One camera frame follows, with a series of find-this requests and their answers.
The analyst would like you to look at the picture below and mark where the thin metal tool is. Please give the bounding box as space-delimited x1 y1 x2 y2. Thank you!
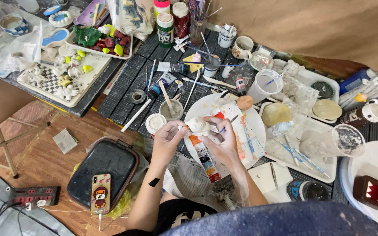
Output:
270 163 279 191

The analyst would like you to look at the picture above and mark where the blue paintbrush on palette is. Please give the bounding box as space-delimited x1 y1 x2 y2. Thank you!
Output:
241 117 258 161

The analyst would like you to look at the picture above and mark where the cream sculpting spatula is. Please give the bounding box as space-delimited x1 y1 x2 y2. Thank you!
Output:
203 75 237 90

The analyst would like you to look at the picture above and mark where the white bear figurine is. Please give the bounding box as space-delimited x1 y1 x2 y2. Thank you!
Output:
276 59 306 78

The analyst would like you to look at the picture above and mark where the heart-shaped blue dish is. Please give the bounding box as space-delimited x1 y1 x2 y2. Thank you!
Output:
41 28 70 50

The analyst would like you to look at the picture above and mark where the small clear plastic bottle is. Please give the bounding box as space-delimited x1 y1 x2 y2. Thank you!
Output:
267 121 294 138

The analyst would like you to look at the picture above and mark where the glass full of brushes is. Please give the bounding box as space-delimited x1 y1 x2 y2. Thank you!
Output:
188 0 223 46

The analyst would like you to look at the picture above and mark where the neon pink paint bottle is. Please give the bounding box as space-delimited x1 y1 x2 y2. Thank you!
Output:
153 0 171 17

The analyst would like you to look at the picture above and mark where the white jar with lid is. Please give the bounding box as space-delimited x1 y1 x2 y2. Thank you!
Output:
145 113 167 137

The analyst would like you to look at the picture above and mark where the black tray with brown rim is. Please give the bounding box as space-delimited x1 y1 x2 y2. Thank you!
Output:
67 138 140 210

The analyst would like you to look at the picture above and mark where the blue and white mug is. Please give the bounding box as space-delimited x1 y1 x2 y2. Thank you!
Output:
0 13 30 37

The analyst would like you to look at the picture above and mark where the clear plastic cup with residue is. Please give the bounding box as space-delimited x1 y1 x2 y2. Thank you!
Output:
299 124 366 159

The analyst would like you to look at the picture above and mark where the dark green round lid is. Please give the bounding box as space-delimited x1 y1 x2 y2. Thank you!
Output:
310 81 335 99

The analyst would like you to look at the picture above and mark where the dark red power strip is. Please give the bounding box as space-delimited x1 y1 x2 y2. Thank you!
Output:
10 186 61 207

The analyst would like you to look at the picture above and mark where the white paper sheet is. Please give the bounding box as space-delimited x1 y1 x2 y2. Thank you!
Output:
248 161 294 204

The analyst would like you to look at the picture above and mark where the yellow plastic bag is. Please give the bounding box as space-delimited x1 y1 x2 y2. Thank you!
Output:
105 188 134 220

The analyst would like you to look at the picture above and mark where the thin dark paintbrush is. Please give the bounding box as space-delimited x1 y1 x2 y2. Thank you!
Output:
219 115 239 134

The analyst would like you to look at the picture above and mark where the person's right hand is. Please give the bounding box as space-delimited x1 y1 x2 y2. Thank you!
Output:
198 116 243 165

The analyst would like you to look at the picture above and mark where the grey paint-smeared cup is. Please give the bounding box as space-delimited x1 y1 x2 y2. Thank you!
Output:
159 99 184 122

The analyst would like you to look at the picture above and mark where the person's left hand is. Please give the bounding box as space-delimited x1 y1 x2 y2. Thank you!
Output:
151 120 190 162

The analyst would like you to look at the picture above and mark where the white cup of paint tubes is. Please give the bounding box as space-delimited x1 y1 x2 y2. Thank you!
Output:
217 24 238 49

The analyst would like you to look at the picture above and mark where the paint-stained plastic bag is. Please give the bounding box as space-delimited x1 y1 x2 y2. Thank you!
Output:
105 0 156 42

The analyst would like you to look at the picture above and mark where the white-handled paintbrush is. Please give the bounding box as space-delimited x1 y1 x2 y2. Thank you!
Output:
284 134 300 167

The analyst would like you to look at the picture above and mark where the yellow and pink figurine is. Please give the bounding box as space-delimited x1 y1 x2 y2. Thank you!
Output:
183 52 203 73

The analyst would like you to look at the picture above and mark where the green paint bottle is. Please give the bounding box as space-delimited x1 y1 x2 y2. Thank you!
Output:
156 13 175 49

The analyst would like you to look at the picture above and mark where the yellowish clay lump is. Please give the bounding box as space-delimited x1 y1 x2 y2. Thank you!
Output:
261 102 292 128

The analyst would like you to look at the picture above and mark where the red paint bottle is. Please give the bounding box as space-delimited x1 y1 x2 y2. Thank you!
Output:
172 2 190 39

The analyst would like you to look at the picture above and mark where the folded newspaper piece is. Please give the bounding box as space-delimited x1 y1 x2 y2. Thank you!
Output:
52 128 79 154

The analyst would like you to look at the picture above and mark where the white scalloped blue dish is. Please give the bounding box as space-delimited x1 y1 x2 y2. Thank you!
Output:
48 10 74 28

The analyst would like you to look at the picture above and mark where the white printed mug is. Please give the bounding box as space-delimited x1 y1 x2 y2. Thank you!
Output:
231 36 255 60

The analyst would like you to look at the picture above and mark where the long white marker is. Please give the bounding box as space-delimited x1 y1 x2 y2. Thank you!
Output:
121 98 152 133

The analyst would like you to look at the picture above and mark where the white clay figurine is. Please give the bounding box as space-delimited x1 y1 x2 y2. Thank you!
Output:
178 117 213 137

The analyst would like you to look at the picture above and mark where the white tray of coloured clay pieces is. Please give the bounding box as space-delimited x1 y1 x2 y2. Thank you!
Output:
65 24 134 60

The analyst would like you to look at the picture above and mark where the blue-striped paintbrush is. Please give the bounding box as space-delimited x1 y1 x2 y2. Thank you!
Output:
294 149 331 179
276 139 315 171

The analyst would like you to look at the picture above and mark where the brown clay egg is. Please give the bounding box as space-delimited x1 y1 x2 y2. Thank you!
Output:
236 95 254 111

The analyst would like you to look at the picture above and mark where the brown cloth sheet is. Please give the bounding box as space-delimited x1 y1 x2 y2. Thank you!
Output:
208 0 378 81

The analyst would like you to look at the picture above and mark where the brown paint bottle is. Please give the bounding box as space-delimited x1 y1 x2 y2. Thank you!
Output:
339 103 378 127

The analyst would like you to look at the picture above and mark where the small blue-striped water cup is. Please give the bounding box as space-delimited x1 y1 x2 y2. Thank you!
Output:
202 54 222 78

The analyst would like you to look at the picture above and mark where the spread newspaper sheet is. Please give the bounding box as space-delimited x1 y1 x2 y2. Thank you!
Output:
143 137 242 211

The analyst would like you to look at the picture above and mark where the phone with cartoon case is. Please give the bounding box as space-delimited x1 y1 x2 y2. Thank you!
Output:
90 174 112 216

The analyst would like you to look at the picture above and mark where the crumpled clear plastic wrap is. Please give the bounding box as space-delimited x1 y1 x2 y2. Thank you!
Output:
280 75 320 116

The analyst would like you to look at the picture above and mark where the paint-stained paper sheet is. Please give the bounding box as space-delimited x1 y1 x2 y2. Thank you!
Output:
184 101 266 183

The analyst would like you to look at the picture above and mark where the wooden frame stand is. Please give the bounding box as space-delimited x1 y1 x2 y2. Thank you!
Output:
0 117 50 179

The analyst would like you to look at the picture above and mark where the blue plastic bottle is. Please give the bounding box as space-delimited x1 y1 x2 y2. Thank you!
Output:
339 68 378 96

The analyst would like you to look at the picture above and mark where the white charger cable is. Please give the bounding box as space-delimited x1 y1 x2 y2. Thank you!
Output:
25 201 103 232

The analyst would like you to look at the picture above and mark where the large round white plate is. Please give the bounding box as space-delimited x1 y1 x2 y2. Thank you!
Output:
339 141 378 232

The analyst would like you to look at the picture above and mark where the brown toothed monster figurine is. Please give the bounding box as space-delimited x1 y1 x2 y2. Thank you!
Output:
353 175 378 213

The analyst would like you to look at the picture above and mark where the person's blue denim leg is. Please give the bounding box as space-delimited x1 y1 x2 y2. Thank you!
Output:
159 200 378 236

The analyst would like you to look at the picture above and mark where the purple tray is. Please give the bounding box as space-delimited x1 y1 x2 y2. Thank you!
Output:
73 0 110 27

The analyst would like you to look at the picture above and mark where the white tray with bear figurine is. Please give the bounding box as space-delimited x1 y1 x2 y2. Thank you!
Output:
270 59 341 125

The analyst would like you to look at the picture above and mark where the dark paint jar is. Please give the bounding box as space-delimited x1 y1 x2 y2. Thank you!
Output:
285 180 331 201

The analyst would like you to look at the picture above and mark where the checkered tray of white figurines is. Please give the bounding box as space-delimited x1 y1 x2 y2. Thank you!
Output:
17 49 112 108

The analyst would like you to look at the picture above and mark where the long white paintbrush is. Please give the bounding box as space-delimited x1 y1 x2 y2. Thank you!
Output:
183 68 201 112

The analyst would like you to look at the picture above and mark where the grey tape roll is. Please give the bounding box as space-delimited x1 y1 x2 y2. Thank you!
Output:
131 89 147 105

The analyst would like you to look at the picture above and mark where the small glass bowl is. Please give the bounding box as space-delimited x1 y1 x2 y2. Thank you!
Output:
249 51 274 71

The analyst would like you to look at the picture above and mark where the clear plastic water cup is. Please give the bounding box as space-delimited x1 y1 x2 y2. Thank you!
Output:
246 68 284 104

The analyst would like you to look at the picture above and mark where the black paint tube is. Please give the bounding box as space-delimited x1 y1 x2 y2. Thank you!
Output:
157 61 190 75

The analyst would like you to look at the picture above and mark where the slim blue paintbrush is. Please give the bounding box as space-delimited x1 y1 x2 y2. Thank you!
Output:
147 59 157 92

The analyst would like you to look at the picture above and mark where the round beige disc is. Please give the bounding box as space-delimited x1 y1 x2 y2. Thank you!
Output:
312 99 343 121

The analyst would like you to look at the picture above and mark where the light blue paintbrush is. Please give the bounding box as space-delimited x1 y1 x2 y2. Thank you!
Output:
181 77 216 89

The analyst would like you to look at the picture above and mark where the round white palette plate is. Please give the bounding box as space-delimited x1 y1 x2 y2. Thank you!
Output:
184 93 267 171

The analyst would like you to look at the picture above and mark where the blue and white paint tube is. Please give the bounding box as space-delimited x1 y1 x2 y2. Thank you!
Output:
148 72 178 99

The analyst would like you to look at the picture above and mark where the large white plastic tray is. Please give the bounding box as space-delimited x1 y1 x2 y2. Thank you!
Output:
259 102 338 184

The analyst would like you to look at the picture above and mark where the flat wooden stick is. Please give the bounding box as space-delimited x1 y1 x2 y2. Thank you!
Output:
158 81 177 116

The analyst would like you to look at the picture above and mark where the bundle of white markers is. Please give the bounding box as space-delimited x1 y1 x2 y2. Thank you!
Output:
339 74 378 109

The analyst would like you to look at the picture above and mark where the person's black clothing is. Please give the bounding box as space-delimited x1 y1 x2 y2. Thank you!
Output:
115 198 218 236

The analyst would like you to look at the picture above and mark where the heap of clear plastic bags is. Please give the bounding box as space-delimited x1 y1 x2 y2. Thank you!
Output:
0 22 44 78

